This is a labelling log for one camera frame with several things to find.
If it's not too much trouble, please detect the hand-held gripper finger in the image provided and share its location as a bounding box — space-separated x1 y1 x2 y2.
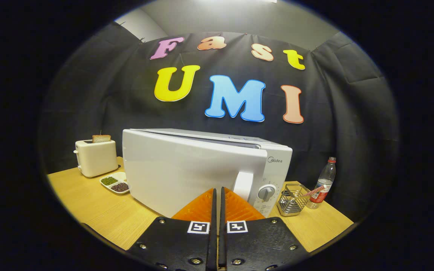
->
219 187 311 271
127 187 217 271

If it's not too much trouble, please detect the white toaster oven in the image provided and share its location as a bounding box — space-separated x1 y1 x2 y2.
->
122 128 293 219

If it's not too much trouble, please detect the cream bread toaster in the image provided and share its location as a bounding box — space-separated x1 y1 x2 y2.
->
73 139 119 178

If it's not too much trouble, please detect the red white striped straw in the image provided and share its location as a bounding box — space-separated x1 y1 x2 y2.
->
296 184 329 199

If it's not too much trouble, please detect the white divided bean dish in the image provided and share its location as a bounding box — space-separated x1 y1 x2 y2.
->
99 172 131 195

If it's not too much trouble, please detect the clear red label water bottle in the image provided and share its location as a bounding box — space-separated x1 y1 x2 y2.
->
307 157 337 210

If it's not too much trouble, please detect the black backdrop cloth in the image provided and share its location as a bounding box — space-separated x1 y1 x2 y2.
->
38 21 400 222

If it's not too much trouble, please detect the metal wire utensil holder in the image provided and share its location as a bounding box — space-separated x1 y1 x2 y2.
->
277 183 311 217

